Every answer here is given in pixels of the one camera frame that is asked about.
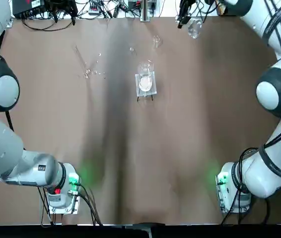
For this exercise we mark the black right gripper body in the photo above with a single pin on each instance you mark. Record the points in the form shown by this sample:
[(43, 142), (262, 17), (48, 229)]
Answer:
[(186, 7)]

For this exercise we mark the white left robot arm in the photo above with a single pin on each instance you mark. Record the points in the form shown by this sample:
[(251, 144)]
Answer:
[(1, 148)]

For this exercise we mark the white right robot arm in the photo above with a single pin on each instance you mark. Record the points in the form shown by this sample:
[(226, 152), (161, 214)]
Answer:
[(274, 94)]

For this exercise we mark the orange brown packet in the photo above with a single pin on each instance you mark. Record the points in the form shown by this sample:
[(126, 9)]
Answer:
[(220, 8)]

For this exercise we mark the grey power strip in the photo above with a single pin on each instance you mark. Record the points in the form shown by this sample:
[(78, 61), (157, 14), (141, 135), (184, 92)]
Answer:
[(93, 8)]

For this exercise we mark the black network box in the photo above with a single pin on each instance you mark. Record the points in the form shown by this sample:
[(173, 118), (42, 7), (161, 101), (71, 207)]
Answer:
[(28, 7)]

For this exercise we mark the silver aluminium profile bar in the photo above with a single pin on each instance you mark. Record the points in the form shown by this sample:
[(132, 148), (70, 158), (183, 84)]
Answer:
[(9, 22)]

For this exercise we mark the aluminium camera post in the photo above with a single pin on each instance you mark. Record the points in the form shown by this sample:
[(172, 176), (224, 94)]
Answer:
[(146, 10)]

